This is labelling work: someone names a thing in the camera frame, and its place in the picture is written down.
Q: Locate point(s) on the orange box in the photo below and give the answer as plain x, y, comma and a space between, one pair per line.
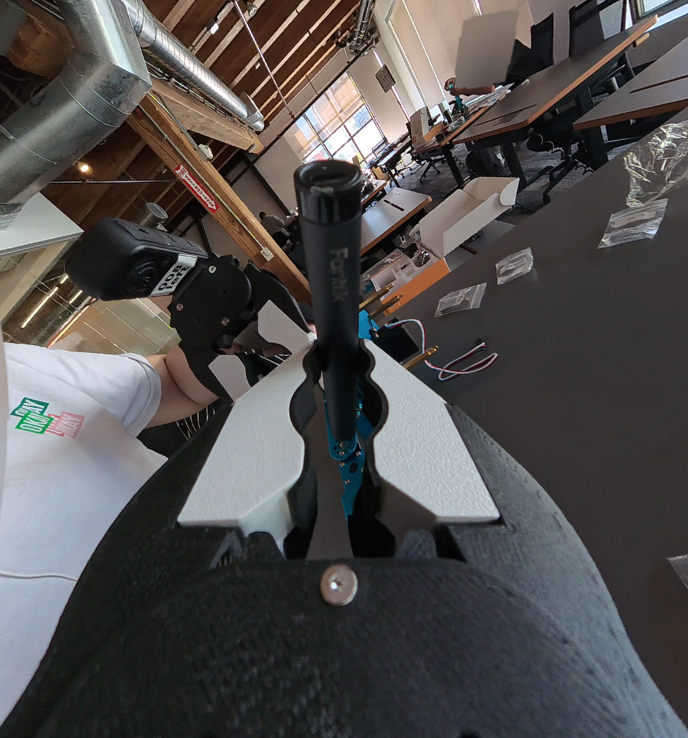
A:
430, 271

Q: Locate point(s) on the white-topped table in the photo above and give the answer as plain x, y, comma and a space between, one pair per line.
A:
396, 213

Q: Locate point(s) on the red wall sign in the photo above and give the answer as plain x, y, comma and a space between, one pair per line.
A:
197, 189

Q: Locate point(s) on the another person's forearm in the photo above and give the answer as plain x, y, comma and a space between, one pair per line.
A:
476, 87

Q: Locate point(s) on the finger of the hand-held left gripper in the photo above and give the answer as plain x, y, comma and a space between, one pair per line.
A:
283, 323
246, 377

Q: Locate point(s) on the black electric screwdriver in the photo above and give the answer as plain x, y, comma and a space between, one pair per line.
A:
329, 277

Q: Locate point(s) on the wood-edged grey table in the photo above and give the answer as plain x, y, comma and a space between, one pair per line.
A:
667, 75
551, 86

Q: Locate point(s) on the blue toy robot arm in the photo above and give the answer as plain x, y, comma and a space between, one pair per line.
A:
347, 467

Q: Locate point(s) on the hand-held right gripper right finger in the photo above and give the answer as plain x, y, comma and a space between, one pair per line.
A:
436, 461

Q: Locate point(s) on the black office chair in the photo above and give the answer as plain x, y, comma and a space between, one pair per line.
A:
531, 52
600, 26

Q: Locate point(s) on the round flexible metal duct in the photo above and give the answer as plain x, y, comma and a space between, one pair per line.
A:
194, 75

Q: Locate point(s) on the large crumpled clear plastic wrap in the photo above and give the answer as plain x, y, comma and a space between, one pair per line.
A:
672, 161

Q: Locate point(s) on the dark grey desk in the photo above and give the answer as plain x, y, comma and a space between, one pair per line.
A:
580, 375

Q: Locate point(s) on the person's left forearm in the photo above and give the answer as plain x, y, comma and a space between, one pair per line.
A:
174, 386

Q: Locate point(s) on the open white cardboard box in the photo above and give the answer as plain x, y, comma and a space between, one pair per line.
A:
471, 219

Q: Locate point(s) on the large window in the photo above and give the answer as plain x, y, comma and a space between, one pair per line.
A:
338, 121

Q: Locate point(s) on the large square metal duct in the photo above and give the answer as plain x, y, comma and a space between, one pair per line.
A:
61, 115

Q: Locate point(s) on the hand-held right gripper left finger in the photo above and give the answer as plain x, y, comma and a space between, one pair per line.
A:
240, 461

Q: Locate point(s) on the person's white shirt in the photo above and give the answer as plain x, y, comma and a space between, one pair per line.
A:
61, 490

